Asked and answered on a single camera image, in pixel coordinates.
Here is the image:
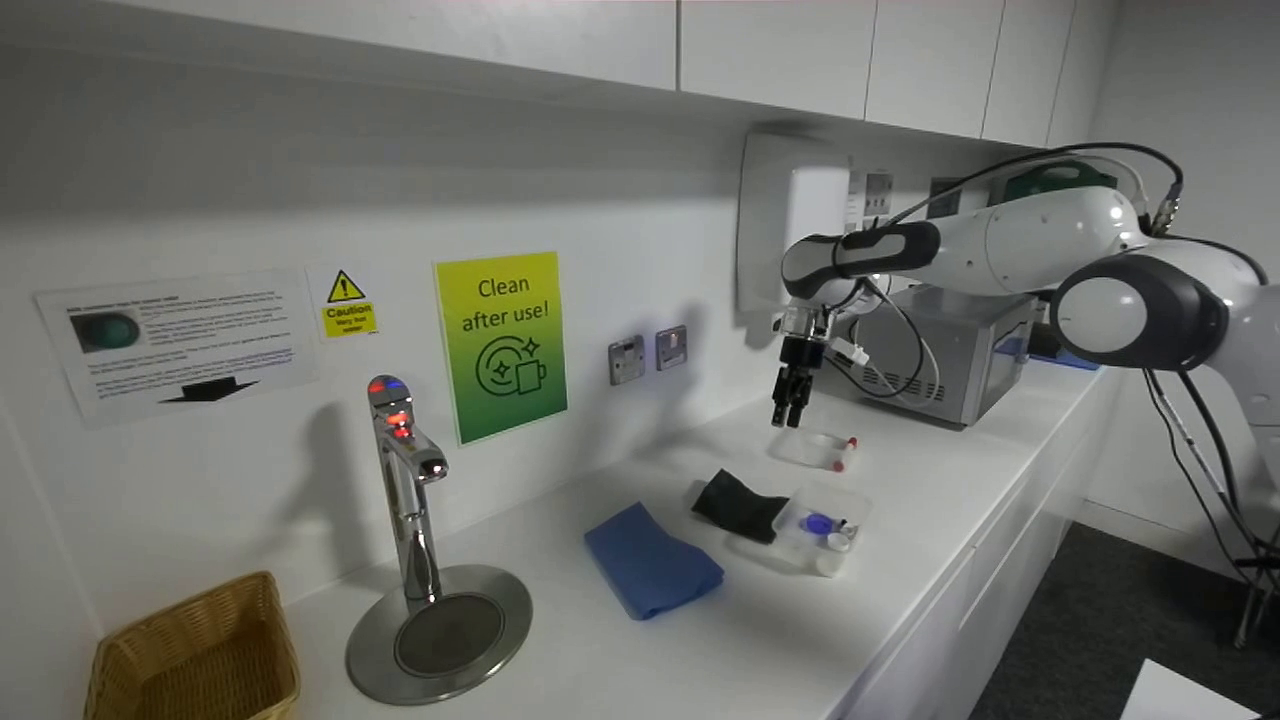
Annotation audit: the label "white base cabinet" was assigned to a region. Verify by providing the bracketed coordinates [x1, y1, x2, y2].
[825, 371, 1124, 720]

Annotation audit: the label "white paper towel dispenser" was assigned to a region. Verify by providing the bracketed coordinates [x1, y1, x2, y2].
[733, 126, 856, 352]

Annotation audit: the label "black scouring pad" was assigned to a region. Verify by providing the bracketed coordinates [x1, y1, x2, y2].
[687, 470, 794, 548]

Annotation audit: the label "green clean after use poster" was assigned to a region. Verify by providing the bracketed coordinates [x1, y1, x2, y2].
[431, 248, 572, 450]

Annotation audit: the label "yellow warning sign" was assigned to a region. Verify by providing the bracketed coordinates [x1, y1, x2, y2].
[321, 267, 379, 339]

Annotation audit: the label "clear container with marker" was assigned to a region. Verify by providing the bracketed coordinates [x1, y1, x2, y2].
[770, 423, 864, 476]

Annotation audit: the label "black cable bundle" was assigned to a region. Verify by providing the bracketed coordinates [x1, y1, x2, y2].
[1141, 363, 1280, 593]

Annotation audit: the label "clear container with bottle caps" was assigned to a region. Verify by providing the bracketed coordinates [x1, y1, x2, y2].
[686, 476, 872, 580]

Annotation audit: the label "silver wall socket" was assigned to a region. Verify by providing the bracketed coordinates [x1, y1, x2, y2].
[652, 322, 694, 378]
[605, 331, 652, 394]

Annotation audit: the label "stainless steel appliance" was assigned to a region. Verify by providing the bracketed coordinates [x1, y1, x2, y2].
[832, 283, 1046, 434]

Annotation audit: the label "chrome water tap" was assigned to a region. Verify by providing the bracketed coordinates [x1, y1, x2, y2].
[366, 371, 452, 612]

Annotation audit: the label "white information sheet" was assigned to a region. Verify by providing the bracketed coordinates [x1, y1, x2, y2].
[34, 271, 316, 421]

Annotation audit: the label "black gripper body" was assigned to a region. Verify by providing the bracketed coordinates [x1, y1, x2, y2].
[772, 302, 840, 386]

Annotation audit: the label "white robot table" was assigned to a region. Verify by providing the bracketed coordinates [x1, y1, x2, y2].
[1116, 658, 1264, 720]

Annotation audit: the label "blue cloth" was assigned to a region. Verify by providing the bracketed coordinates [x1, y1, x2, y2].
[581, 499, 729, 625]

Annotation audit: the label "white wall cabinets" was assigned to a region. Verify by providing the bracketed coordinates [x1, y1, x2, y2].
[133, 0, 1124, 151]

